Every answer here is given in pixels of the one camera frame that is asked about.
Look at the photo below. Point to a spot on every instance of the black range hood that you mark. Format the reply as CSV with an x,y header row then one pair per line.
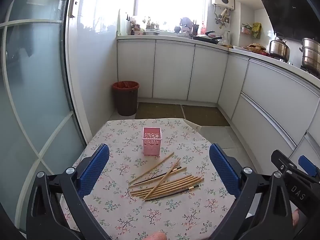
x,y
287,10

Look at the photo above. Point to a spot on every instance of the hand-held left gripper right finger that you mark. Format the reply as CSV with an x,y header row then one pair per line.
x,y
223,172

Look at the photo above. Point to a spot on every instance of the water heater pipes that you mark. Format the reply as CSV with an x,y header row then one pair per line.
x,y
221,17

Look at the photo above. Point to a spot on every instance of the white kitchen cabinet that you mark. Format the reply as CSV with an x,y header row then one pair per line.
x,y
172,72
275,100

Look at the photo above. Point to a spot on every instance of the frosted glass door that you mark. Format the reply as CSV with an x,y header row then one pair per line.
x,y
37,92

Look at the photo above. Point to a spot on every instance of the red bottle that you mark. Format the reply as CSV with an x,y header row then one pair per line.
x,y
203,30

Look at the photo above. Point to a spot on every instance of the pale green cutting board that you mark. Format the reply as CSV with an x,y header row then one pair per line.
x,y
122,23

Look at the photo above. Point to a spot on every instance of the steel kettle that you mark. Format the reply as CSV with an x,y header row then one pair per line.
x,y
278,48

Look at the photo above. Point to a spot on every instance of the grey rounded object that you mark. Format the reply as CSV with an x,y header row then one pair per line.
x,y
185,23

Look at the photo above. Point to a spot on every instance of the black frying pan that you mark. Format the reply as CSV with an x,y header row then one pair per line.
x,y
207,39

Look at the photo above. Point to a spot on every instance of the wall rack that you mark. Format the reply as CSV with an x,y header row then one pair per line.
x,y
246,29

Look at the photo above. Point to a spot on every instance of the olive floor mat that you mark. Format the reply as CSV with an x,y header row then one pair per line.
x,y
160,111
205,116

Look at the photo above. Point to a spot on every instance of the person's left hand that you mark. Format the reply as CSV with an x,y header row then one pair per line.
x,y
156,236

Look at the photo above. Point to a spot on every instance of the bright kitchen window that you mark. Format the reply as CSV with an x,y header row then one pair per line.
x,y
172,2

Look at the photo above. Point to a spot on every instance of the small windowsill plants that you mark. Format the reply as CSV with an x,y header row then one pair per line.
x,y
149,24

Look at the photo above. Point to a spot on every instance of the dark chopstick with gold band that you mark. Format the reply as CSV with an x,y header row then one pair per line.
x,y
175,192
150,178

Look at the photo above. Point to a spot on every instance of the woven basket with food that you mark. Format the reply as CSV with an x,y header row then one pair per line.
x,y
256,48

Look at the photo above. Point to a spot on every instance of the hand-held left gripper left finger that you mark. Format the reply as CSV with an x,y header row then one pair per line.
x,y
95,170

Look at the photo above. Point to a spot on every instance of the steel steamer pot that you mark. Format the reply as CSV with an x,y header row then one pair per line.
x,y
311,53

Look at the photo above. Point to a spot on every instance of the floral tablecloth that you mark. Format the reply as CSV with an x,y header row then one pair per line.
x,y
120,205

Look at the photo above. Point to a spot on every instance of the brown trash bin red liner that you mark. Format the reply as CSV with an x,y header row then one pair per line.
x,y
125,102

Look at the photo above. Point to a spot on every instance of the yellow bag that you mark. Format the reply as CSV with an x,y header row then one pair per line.
x,y
256,30

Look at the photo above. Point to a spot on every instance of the pink perforated utensil holder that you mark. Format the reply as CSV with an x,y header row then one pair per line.
x,y
152,145

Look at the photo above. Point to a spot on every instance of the metal basin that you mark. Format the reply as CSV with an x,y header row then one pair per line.
x,y
151,32

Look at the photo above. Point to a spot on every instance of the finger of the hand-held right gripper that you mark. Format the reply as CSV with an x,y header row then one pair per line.
x,y
307,165
281,161

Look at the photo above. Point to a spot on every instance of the person's right hand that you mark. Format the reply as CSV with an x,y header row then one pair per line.
x,y
298,218

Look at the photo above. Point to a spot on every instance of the white jug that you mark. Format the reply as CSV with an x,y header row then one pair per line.
x,y
226,38

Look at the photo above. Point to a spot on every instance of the gas stove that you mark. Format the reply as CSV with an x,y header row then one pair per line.
x,y
312,72

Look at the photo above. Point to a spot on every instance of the pile of bamboo chopsticks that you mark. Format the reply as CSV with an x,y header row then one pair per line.
x,y
170,186

